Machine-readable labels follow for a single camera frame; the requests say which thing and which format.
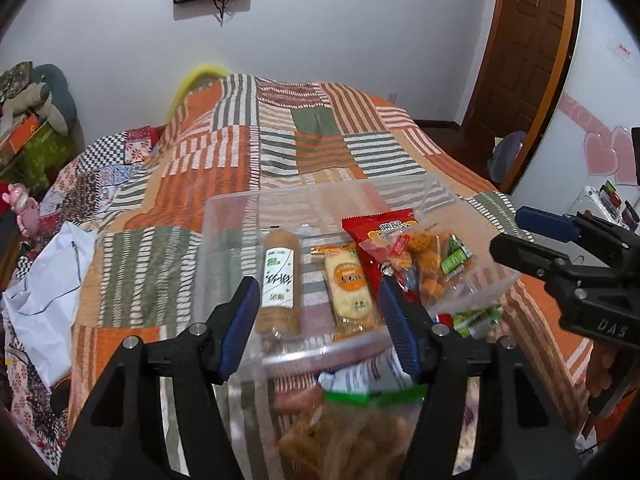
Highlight zip bag of fried sticks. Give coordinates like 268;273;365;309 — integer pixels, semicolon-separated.
272;387;431;480

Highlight grey stuffed toy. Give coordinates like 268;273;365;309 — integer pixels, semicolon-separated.
0;62;78;136

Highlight red snack packet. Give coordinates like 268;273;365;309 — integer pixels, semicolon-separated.
341;208;436;306

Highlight checkered patchwork quilt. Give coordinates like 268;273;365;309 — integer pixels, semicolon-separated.
5;125;166;461

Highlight green pea snack packet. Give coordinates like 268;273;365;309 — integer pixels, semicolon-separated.
437;305;505;339

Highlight clear plastic container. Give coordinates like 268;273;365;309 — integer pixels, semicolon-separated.
192;175;523;396

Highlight white wardrobe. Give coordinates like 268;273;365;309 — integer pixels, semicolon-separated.
510;0;640;241

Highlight pink heart stickers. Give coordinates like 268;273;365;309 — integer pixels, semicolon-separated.
557;92;640;186

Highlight white and blue snack packet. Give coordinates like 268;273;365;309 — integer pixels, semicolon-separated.
317;347;426;396

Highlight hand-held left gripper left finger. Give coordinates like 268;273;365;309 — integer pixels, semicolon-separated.
57;276;261;480

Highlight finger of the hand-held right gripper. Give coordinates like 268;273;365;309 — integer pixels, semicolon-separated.
489;234;576;281
515;205;640;266

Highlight black screen cable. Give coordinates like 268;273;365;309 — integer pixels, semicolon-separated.
212;0;236;26

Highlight purple backpack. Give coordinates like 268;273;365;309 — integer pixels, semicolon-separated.
487;130;528;186

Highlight pink plush toy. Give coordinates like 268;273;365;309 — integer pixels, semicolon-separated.
0;182;41;241

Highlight pink sausage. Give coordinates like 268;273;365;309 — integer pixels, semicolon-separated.
274;385;326;413

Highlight clear bag of mixed snacks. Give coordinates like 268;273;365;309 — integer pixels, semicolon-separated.
357;227;521;311

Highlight person's right hand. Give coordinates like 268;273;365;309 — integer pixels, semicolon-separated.
582;342;623;411

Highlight brown wooden door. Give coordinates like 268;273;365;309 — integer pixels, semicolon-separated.
462;0;583;196

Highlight white plastic bag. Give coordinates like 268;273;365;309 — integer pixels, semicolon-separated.
2;222;98;391

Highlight orange box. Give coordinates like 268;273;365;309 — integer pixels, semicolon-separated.
0;112;41;156

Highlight orange rice cracker packet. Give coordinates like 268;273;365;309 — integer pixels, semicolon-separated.
310;242;383;341

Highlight patterned dark cloth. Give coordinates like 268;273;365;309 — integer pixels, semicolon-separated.
0;61;33;103

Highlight tan biscuit roll packet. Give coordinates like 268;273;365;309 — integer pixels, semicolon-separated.
254;227;303;343

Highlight green box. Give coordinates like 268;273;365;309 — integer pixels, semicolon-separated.
17;122;76;196

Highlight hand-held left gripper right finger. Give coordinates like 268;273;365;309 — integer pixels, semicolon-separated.
376;276;583;480

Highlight yellow hoop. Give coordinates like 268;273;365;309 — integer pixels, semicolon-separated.
167;62;233;121

